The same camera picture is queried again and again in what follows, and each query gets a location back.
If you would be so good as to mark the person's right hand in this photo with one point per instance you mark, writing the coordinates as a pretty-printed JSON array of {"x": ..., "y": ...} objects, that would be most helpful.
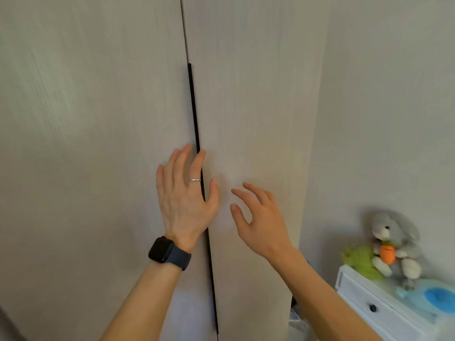
[{"x": 265, "y": 227}]

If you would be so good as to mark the person's left hand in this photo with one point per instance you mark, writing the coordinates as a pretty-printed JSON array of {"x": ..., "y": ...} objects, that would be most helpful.
[{"x": 181, "y": 205}]

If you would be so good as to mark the person's right thumb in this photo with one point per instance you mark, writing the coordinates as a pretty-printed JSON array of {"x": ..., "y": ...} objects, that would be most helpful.
[{"x": 240, "y": 216}]

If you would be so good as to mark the person's left middle finger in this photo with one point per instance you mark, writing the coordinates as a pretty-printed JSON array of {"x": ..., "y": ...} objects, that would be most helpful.
[{"x": 185, "y": 163}]

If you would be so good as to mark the person's left little finger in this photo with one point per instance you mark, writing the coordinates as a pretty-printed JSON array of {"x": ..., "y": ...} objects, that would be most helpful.
[{"x": 160, "y": 179}]

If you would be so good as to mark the person's left thumb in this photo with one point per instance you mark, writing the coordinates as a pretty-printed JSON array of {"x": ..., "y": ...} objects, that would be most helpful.
[{"x": 214, "y": 195}]

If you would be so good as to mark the person's right middle finger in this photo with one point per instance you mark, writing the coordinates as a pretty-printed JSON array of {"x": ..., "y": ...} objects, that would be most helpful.
[{"x": 257, "y": 192}]

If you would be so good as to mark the person's right forearm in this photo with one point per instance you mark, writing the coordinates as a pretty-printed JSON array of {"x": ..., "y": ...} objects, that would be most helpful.
[{"x": 320, "y": 298}]

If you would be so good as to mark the person's left forearm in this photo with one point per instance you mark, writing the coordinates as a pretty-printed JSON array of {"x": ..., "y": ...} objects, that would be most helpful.
[{"x": 142, "y": 301}]

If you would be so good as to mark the black smartwatch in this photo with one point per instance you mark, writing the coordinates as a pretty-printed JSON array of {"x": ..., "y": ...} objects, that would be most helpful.
[{"x": 165, "y": 252}]

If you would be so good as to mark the wide beige wardrobe door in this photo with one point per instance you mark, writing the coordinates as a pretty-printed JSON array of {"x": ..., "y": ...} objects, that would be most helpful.
[{"x": 89, "y": 156}]

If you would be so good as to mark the narrow beige wardrobe door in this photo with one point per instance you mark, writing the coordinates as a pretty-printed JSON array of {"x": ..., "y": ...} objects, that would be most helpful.
[{"x": 256, "y": 102}]

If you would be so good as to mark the green plush toy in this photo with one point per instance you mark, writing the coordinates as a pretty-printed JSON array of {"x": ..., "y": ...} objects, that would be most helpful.
[{"x": 359, "y": 261}]

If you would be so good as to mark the white plastic bag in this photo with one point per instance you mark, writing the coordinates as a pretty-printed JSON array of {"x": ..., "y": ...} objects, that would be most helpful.
[{"x": 298, "y": 328}]

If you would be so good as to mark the orange plush carrot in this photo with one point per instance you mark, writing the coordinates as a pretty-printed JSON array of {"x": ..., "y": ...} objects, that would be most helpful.
[{"x": 387, "y": 253}]

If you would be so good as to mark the grey plush rabbit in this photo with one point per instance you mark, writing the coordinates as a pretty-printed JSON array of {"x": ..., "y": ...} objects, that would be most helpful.
[{"x": 398, "y": 230}]

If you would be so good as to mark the white drawer cabinet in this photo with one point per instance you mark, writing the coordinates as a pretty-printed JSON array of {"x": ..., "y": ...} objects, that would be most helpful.
[{"x": 369, "y": 308}]

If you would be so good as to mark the dark drawer knob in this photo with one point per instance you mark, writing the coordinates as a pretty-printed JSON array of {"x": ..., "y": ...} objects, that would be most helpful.
[{"x": 373, "y": 308}]

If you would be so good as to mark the light blue plush toy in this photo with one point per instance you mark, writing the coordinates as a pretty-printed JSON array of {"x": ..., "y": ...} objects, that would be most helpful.
[{"x": 432, "y": 298}]

